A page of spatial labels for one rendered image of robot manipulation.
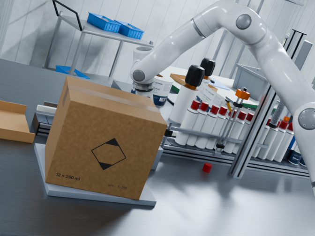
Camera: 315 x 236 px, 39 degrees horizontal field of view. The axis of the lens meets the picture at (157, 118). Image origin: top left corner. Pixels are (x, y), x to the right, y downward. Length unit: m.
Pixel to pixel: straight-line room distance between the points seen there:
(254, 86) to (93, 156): 2.88
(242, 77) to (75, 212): 3.06
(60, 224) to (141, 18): 4.36
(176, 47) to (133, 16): 3.71
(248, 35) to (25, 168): 0.83
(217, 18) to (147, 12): 3.85
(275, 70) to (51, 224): 0.82
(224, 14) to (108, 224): 0.81
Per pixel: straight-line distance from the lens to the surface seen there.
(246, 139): 1.95
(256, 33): 1.50
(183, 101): 2.19
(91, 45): 5.21
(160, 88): 2.35
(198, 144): 1.99
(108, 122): 1.30
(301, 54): 1.90
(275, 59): 1.49
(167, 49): 1.66
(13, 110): 1.85
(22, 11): 4.55
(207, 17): 1.64
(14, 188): 1.35
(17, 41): 4.62
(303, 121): 1.33
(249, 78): 4.12
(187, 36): 1.66
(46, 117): 1.76
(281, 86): 1.46
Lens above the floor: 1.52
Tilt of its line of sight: 17 degrees down
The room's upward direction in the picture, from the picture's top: 21 degrees clockwise
